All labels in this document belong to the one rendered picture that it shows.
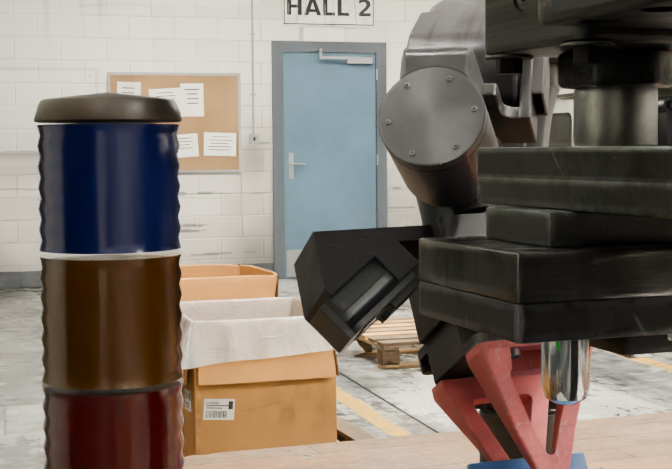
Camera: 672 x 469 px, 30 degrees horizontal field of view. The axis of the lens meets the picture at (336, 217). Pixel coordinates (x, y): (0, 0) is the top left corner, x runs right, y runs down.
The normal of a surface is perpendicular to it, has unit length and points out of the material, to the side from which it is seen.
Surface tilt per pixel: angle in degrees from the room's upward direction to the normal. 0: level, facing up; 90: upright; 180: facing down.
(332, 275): 61
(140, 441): 104
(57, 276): 76
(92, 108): 72
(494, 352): 82
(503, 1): 90
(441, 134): 66
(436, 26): 26
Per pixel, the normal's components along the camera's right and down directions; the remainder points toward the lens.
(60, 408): -0.58, -0.20
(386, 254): 0.27, -0.44
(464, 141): -0.25, -0.36
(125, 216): 0.38, 0.29
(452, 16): -0.13, -0.87
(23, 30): 0.27, 0.05
